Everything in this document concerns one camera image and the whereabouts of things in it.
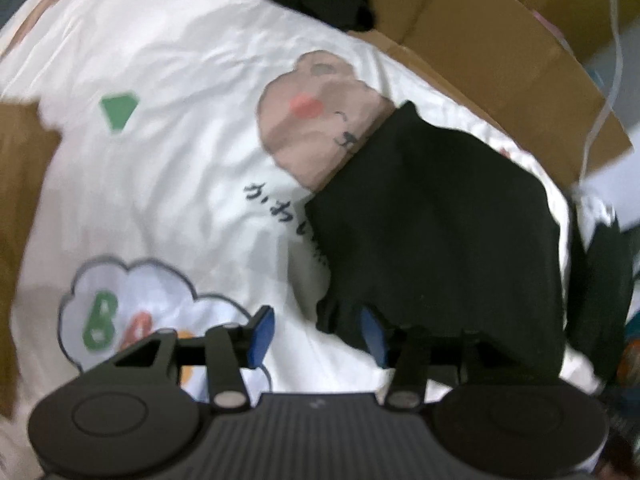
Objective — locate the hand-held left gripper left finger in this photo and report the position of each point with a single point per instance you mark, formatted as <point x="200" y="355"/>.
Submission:
<point x="262" y="335"/>

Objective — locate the dark cloth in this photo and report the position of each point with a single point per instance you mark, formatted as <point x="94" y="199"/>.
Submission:
<point x="607" y="285"/>

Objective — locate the white cartoon printed bed sheet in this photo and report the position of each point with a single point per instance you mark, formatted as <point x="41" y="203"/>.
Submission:
<point x="175" y="160"/>

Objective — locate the large cardboard box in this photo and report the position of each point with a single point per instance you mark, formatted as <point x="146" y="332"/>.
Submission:
<point x="475" y="50"/>

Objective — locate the brown cloth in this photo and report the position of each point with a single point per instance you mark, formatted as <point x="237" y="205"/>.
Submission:
<point x="20" y="210"/>

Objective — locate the white box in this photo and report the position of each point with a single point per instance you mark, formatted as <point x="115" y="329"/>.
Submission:
<point x="615" y="180"/>

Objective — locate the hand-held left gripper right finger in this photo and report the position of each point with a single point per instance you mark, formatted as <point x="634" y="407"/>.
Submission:
<point x="372" y="335"/>

